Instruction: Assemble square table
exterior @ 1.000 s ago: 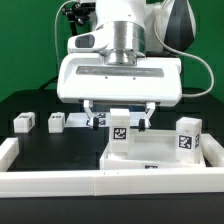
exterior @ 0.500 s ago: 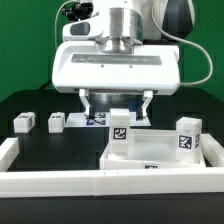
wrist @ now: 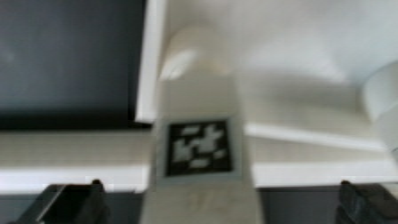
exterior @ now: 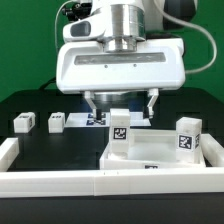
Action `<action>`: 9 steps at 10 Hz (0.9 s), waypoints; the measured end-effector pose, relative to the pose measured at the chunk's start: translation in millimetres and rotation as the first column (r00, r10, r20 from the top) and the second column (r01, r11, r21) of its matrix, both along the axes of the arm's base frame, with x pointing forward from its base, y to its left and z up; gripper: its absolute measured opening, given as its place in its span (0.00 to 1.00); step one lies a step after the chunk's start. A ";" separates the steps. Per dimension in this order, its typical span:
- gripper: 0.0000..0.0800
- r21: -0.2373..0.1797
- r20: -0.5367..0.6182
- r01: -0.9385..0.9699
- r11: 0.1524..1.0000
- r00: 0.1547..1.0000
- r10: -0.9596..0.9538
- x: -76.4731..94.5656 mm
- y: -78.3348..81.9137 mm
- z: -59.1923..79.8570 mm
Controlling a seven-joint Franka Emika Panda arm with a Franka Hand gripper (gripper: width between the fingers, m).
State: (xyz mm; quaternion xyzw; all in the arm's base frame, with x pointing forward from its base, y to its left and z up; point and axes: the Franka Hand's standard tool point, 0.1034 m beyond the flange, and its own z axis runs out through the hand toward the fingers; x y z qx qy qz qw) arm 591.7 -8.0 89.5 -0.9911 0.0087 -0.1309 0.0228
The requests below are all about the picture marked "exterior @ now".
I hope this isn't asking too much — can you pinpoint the white right fence bar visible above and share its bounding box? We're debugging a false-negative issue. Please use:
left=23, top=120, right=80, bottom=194
left=201, top=134, right=224, bottom=167

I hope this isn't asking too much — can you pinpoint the white front fence bar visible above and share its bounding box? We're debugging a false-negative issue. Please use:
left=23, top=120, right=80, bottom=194
left=0, top=168, right=224, bottom=198

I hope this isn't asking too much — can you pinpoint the white marker sheet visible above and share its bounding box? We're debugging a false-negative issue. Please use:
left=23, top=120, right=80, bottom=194
left=65, top=112, right=151, bottom=128

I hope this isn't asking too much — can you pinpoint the black cable bundle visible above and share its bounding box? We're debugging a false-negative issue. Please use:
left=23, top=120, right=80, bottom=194
left=38, top=77, right=58, bottom=92

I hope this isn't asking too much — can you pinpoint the white fence bar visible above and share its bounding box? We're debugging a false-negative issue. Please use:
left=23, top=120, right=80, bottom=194
left=0, top=138, right=19, bottom=172
left=0, top=168, right=224, bottom=198
left=201, top=134, right=224, bottom=167

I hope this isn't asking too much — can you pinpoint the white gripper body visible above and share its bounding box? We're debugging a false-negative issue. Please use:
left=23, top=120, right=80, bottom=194
left=56, top=38, right=185, bottom=93

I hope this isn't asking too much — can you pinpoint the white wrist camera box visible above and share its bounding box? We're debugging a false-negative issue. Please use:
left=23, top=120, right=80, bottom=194
left=63, top=18, right=106, bottom=43

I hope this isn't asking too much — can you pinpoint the white left fence bar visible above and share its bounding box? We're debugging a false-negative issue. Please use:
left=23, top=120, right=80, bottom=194
left=0, top=138, right=19, bottom=172

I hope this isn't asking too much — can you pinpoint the white square table top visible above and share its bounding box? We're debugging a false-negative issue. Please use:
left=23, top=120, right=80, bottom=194
left=99, top=129, right=206, bottom=170

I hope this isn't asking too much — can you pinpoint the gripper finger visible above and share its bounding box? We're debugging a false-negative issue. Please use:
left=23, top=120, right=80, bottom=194
left=145, top=88, right=159, bottom=119
left=84, top=91, right=102, bottom=120

